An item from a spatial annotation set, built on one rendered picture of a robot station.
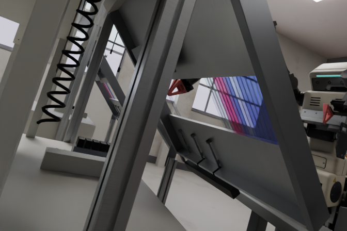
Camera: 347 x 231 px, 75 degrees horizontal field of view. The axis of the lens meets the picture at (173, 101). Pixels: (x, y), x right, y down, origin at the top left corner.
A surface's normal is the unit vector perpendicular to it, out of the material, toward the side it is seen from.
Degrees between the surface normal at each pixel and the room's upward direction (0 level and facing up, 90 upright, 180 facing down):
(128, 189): 90
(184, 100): 90
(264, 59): 90
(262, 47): 90
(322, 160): 98
